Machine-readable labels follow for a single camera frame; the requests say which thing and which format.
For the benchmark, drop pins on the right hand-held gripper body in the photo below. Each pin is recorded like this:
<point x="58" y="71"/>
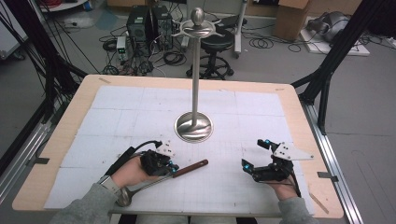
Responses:
<point x="274" y="173"/>

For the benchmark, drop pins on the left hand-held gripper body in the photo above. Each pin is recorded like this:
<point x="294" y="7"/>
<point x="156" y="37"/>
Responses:
<point x="154" y="163"/>

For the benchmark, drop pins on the person's right hand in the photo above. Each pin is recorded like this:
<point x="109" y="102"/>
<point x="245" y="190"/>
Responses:
<point x="286" y="189"/>

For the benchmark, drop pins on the person's left hand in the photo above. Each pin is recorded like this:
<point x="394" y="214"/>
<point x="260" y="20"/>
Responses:
<point x="130" y="174"/>

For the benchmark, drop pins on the white gridded mat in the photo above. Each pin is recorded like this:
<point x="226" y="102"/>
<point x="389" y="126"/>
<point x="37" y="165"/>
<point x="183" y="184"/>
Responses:
<point x="218" y="193"/>

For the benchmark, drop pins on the grey wristwatch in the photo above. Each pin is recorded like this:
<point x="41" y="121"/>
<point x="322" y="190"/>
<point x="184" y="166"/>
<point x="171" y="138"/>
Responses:
<point x="109" y="184"/>

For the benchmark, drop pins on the silver metal utensil stand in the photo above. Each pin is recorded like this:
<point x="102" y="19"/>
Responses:
<point x="195" y="77"/>

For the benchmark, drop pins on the wooden table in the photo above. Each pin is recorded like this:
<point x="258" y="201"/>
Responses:
<point x="81" y="102"/>

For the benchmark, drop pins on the black round stool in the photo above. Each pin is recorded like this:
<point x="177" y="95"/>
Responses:
<point x="218" y="42"/>

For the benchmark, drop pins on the small grey power supply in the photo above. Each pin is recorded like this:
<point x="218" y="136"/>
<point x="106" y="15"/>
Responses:
<point x="121" y="46"/>

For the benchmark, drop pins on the brown cardboard box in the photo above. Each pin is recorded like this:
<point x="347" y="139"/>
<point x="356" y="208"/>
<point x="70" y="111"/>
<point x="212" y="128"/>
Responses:
<point x="291" y="20"/>

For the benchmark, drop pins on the white flat board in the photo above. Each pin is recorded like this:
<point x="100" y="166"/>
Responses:
<point x="358" y="51"/>

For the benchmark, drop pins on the grey bag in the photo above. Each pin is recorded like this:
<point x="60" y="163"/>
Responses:
<point x="333" y="25"/>

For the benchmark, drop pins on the black computer tower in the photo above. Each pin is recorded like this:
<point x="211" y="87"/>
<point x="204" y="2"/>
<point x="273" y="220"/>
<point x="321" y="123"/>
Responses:
<point x="163" y="26"/>
<point x="138" y="25"/>

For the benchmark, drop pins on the white round table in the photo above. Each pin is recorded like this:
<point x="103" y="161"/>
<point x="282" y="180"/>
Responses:
<point x="62" y="4"/>

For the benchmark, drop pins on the black metal bracket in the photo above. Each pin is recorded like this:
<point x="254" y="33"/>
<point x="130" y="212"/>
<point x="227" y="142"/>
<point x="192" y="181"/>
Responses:
<point x="327" y="176"/>
<point x="39" y="160"/>

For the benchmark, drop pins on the aluminium rail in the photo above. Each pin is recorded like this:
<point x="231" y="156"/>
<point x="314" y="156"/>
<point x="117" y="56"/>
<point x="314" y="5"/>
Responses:
<point x="339" y="174"/>
<point x="21" y="158"/>

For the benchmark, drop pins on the black metal frame post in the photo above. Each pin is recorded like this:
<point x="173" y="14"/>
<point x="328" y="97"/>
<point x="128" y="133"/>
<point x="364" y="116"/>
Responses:
<point x="336" y="53"/>
<point x="46" y="62"/>

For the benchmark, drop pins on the white stand post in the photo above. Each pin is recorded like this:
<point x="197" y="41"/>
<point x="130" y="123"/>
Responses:
<point x="239" y="31"/>

